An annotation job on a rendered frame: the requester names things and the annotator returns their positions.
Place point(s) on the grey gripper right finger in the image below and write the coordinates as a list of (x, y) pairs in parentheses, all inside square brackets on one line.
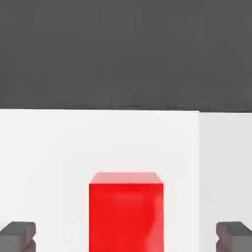
[(235, 237)]

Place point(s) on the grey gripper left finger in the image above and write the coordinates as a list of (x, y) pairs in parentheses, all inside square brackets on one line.
[(16, 236)]

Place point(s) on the small red cube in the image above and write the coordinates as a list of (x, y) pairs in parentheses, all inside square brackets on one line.
[(126, 214)]

